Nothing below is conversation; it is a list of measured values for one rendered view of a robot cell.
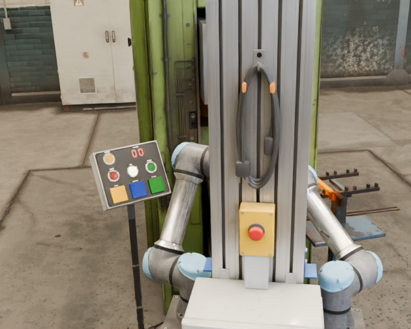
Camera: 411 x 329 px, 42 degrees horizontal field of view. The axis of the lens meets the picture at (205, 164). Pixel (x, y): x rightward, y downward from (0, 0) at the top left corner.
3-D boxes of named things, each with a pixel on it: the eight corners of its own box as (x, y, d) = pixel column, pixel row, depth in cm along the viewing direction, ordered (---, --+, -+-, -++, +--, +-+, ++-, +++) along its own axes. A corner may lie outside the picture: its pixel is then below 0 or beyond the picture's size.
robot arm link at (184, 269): (200, 305, 186) (199, 271, 181) (169, 294, 193) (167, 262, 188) (218, 287, 196) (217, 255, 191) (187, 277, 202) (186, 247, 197)
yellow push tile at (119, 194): (128, 199, 256) (124, 185, 257) (113, 203, 252) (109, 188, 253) (127, 200, 257) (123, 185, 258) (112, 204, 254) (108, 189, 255)
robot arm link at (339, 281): (309, 299, 187) (311, 266, 183) (334, 286, 195) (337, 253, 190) (336, 316, 178) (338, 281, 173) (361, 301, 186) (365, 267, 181)
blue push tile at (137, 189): (147, 195, 261) (143, 180, 262) (133, 199, 257) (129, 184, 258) (146, 195, 262) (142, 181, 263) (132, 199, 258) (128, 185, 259)
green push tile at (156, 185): (165, 190, 265) (161, 176, 266) (151, 194, 262) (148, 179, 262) (163, 191, 267) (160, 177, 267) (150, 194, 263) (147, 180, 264)
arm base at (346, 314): (356, 340, 181) (358, 316, 178) (311, 336, 184) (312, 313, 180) (351, 313, 195) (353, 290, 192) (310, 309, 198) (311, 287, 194)
